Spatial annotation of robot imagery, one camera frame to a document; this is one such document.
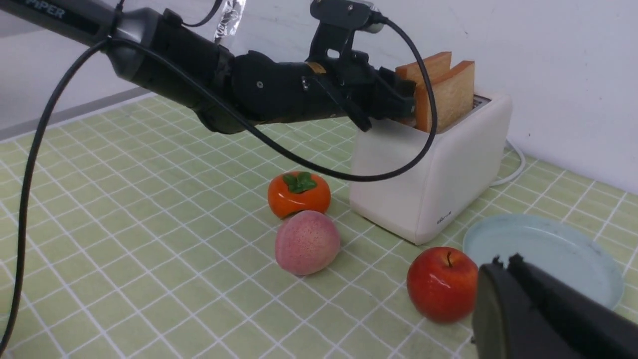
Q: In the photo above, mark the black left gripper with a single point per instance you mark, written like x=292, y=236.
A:
x=354, y=88

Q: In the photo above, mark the light blue plate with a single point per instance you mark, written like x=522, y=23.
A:
x=560, y=250

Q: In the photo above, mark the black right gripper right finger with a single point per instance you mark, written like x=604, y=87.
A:
x=589, y=328

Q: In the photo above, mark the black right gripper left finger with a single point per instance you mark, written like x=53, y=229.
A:
x=507, y=326

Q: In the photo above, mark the pink peach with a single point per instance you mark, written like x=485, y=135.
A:
x=306, y=243

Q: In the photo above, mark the orange persimmon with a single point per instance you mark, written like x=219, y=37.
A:
x=297, y=191

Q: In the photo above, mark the white two-slot toaster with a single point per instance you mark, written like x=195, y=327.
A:
x=460, y=165

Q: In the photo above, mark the red apple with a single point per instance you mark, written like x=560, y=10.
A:
x=442, y=284

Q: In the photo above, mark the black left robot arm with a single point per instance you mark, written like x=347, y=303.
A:
x=157, y=52

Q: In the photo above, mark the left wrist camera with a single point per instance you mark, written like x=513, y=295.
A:
x=339, y=20

